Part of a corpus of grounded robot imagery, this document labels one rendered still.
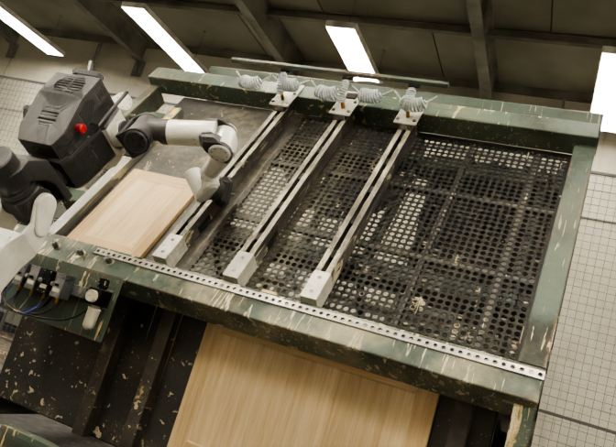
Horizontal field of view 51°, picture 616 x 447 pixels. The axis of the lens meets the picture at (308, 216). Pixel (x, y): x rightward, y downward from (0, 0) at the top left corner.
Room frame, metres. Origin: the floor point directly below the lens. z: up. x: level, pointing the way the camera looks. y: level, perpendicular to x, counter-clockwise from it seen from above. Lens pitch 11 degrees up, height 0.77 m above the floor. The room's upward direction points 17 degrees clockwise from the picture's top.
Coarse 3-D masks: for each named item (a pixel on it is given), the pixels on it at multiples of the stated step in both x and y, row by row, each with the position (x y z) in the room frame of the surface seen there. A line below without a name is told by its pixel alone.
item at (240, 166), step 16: (288, 96) 2.87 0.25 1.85; (272, 112) 2.87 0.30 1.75; (288, 112) 2.88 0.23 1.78; (272, 128) 2.80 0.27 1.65; (256, 144) 2.73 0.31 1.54; (240, 160) 2.67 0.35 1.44; (256, 160) 2.75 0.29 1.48; (224, 176) 2.63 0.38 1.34; (240, 176) 2.67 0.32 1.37; (192, 208) 2.52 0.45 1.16; (208, 208) 2.52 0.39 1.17; (192, 224) 2.46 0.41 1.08; (176, 240) 2.42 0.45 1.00; (192, 240) 2.49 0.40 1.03; (160, 256) 2.38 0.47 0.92; (176, 256) 2.43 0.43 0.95
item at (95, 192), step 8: (176, 112) 3.06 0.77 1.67; (152, 144) 2.97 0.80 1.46; (120, 160) 2.87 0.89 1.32; (128, 160) 2.86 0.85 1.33; (136, 160) 2.90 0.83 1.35; (112, 168) 2.84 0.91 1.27; (120, 168) 2.83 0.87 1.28; (128, 168) 2.87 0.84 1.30; (104, 176) 2.81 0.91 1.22; (112, 176) 2.80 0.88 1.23; (120, 176) 2.84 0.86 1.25; (96, 184) 2.78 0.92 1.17; (104, 184) 2.77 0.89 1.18; (112, 184) 2.81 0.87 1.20; (88, 192) 2.75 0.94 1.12; (96, 192) 2.75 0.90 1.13; (104, 192) 2.79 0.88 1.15; (80, 200) 2.73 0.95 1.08; (88, 200) 2.72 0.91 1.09; (96, 200) 2.76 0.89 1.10; (72, 208) 2.70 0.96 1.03; (80, 208) 2.69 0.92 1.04; (88, 208) 2.73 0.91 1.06; (64, 216) 2.67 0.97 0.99; (72, 216) 2.67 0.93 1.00; (80, 216) 2.71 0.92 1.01; (56, 224) 2.65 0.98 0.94; (64, 224) 2.64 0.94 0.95; (72, 224) 2.68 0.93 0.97; (56, 232) 2.62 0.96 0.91; (64, 232) 2.66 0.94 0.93
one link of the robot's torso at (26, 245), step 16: (0, 208) 2.12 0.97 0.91; (48, 208) 2.09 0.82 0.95; (0, 224) 2.14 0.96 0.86; (32, 224) 2.07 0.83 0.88; (48, 224) 2.11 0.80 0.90; (0, 240) 2.05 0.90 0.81; (16, 240) 2.05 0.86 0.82; (32, 240) 2.09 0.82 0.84; (0, 256) 2.04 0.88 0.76; (16, 256) 2.09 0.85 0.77; (32, 256) 2.12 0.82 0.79; (0, 272) 2.06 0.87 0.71; (16, 272) 2.11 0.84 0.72; (0, 288) 2.08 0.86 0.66
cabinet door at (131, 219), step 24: (120, 192) 2.75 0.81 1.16; (144, 192) 2.73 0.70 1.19; (168, 192) 2.70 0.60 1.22; (96, 216) 2.67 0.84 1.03; (120, 216) 2.65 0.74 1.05; (144, 216) 2.63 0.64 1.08; (168, 216) 2.60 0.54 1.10; (96, 240) 2.58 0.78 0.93; (120, 240) 2.56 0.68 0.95; (144, 240) 2.53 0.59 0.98
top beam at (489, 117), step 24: (168, 72) 3.21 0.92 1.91; (192, 72) 3.17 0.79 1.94; (192, 96) 3.19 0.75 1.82; (216, 96) 3.11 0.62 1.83; (240, 96) 3.03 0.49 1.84; (264, 96) 2.96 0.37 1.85; (312, 96) 2.85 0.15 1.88; (384, 96) 2.76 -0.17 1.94; (360, 120) 2.81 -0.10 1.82; (384, 120) 2.75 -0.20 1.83; (432, 120) 2.63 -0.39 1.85; (456, 120) 2.58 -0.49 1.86; (480, 120) 2.53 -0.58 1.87; (504, 120) 2.51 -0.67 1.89; (528, 120) 2.48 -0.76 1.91; (552, 120) 2.46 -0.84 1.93; (528, 144) 2.51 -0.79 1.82; (552, 144) 2.46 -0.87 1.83; (576, 144) 2.41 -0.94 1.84
